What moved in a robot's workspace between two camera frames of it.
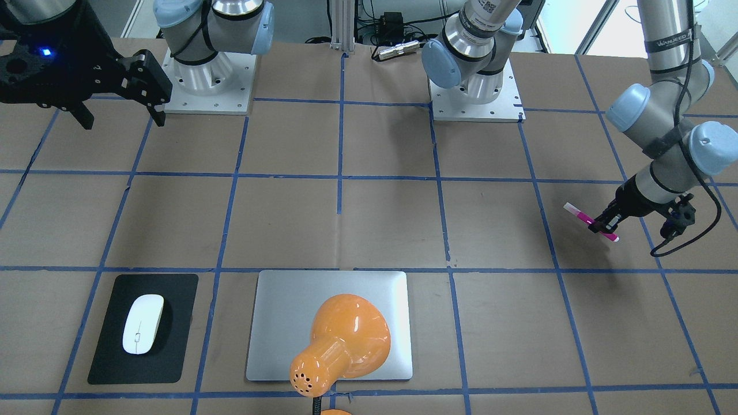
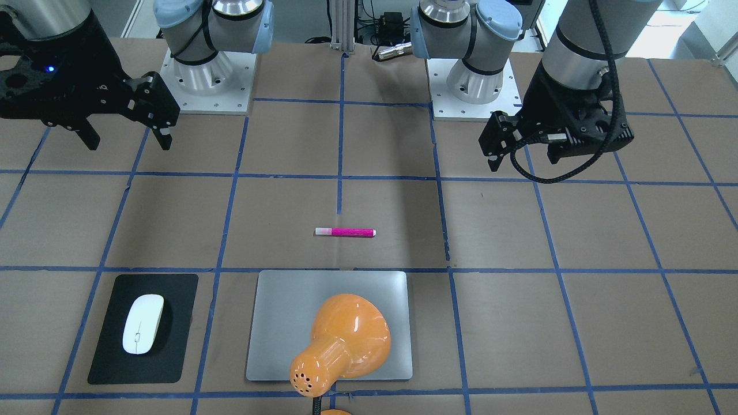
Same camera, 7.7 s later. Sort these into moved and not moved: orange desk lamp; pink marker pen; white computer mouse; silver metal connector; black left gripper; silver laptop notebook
Moved: pink marker pen; black left gripper
Not moved: silver metal connector; silver laptop notebook; white computer mouse; orange desk lamp
